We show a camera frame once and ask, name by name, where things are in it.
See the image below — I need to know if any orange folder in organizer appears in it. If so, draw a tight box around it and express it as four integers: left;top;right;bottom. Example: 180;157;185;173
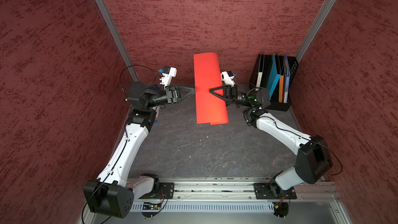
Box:
278;75;284;103

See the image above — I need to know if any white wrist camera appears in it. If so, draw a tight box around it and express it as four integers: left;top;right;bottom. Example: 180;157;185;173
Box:
221;71;235;87
159;66;177;87

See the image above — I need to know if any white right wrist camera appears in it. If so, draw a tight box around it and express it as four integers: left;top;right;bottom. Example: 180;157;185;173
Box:
221;71;235;87

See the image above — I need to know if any blue folder in organizer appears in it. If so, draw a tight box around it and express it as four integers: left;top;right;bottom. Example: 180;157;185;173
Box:
283;54;290;103

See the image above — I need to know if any white book in organizer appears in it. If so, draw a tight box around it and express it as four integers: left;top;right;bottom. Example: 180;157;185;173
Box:
256;54;264;87

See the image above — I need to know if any aluminium front rail frame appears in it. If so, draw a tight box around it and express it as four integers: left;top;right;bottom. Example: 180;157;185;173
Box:
77;177;353;224

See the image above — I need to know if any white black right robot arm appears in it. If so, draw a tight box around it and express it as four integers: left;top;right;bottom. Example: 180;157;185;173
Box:
209;85;333;199

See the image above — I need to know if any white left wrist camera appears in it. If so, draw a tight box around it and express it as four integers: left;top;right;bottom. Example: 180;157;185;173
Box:
159;66;177;87

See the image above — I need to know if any right aluminium corner post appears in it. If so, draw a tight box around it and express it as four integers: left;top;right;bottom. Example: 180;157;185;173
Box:
295;0;336;62

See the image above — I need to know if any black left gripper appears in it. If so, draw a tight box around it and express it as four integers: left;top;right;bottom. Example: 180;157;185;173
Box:
146;84;194;108

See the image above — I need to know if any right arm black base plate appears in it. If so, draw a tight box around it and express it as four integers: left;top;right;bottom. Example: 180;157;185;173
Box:
253;183;297;201

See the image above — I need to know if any aluminium corner post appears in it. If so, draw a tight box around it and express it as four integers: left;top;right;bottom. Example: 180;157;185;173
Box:
95;0;140;82
295;0;336;62

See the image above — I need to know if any black mesh file organizer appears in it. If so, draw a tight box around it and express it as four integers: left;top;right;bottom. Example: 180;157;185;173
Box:
249;53;299;112

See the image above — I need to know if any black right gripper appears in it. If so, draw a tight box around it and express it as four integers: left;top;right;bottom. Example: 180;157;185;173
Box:
208;83;254;107

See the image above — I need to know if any left aluminium corner post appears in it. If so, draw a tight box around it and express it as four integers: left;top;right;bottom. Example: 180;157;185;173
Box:
95;0;140;82

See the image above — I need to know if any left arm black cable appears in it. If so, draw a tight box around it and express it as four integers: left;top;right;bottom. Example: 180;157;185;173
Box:
81;64;162;224

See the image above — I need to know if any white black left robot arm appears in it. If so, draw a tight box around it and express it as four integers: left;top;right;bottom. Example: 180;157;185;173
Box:
84;82;195;218

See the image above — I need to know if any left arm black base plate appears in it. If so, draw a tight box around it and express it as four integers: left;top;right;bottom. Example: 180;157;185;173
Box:
140;182;175;200

